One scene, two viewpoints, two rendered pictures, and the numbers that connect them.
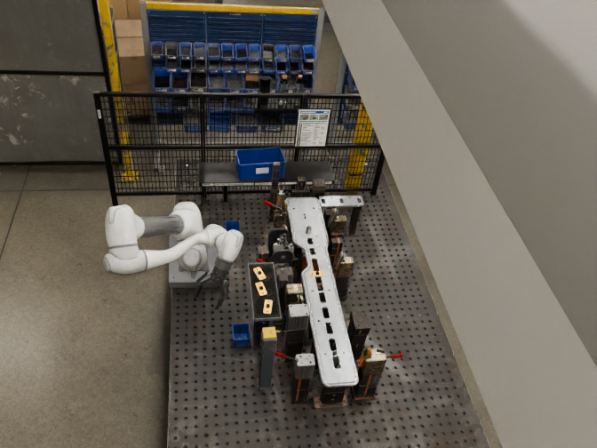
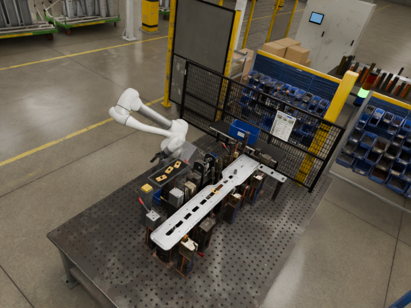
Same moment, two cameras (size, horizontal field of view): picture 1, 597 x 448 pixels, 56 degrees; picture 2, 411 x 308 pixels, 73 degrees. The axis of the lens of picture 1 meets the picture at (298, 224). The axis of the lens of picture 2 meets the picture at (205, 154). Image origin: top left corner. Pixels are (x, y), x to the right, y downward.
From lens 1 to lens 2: 1.60 m
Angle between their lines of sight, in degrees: 33
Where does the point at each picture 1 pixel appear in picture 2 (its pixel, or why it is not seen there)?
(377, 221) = (295, 205)
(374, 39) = not seen: outside the picture
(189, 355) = (133, 189)
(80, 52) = (216, 60)
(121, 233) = (122, 99)
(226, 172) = (225, 128)
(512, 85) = not seen: outside the picture
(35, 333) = (120, 159)
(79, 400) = (105, 191)
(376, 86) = not seen: outside the picture
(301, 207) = (245, 162)
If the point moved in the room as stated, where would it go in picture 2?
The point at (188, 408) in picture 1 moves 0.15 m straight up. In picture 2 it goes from (105, 206) to (104, 195)
